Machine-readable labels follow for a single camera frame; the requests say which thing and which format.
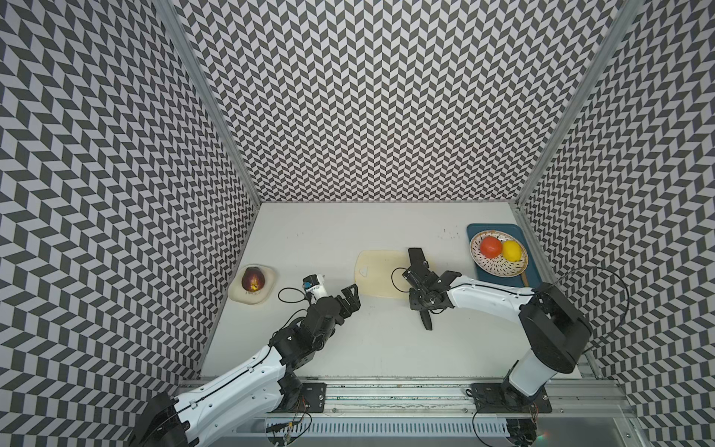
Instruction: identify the cream plastic cutting board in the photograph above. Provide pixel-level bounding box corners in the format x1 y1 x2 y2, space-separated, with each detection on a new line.
354 250 410 299

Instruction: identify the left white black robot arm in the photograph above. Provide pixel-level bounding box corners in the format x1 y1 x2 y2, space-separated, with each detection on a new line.
128 284 361 446

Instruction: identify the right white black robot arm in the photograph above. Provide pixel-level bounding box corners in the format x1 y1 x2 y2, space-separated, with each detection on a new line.
402 263 592 407

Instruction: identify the patterned ceramic plate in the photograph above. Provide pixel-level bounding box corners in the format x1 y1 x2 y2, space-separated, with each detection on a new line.
470 230 529 279

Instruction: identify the red tomato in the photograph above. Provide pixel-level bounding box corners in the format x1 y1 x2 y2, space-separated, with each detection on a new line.
480 236 502 259

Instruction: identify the dark red apple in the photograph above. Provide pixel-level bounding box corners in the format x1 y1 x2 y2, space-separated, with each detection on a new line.
240 266 266 294

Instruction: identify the small white plate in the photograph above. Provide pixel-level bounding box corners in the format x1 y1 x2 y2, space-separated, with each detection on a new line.
227 264 279 305

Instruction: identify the yellow lemon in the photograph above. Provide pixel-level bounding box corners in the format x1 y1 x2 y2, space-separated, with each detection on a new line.
502 240 523 263

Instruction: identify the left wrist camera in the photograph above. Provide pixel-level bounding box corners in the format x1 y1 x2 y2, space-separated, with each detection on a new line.
303 274 328 303

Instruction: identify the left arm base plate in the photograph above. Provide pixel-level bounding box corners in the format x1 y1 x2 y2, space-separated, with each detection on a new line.
275 382 327 413

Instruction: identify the aluminium front rail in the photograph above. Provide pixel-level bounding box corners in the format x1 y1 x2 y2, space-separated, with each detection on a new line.
166 376 638 417

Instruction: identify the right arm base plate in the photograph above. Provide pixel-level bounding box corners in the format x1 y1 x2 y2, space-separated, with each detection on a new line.
465 383 553 415

